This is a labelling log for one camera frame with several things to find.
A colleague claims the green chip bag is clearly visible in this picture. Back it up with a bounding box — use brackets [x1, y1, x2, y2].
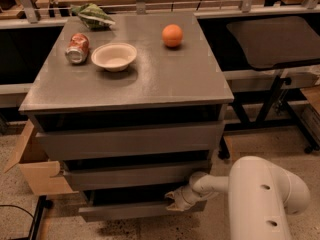
[71, 3, 115, 30]

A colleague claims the grey middle drawer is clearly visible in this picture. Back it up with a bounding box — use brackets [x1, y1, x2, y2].
[64, 160, 211, 191]

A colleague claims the grey top drawer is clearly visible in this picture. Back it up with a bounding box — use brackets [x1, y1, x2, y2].
[36, 121, 224, 161]

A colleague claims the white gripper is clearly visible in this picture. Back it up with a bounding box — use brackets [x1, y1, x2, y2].
[165, 185, 218, 212]

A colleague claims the grey bottom drawer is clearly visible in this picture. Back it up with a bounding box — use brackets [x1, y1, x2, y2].
[78, 183, 208, 223]

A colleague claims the crushed red soda can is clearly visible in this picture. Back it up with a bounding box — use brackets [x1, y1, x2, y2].
[65, 33, 89, 64]

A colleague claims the grey drawer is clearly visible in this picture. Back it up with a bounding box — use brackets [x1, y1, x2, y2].
[78, 183, 208, 223]
[64, 160, 211, 191]
[36, 121, 224, 161]

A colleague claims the white paper bowl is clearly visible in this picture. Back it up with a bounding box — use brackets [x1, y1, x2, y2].
[91, 43, 137, 72]

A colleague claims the black floor cable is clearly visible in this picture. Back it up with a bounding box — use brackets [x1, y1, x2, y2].
[0, 204, 36, 221]

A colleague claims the orange fruit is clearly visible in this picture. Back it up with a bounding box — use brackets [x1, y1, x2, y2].
[162, 24, 183, 48]

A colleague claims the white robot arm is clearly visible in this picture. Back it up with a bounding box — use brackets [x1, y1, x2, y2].
[165, 156, 311, 240]

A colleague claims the cardboard box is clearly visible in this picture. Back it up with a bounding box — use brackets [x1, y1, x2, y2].
[4, 120, 74, 196]

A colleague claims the grey drawer cabinet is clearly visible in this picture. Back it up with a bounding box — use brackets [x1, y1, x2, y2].
[19, 12, 235, 222]

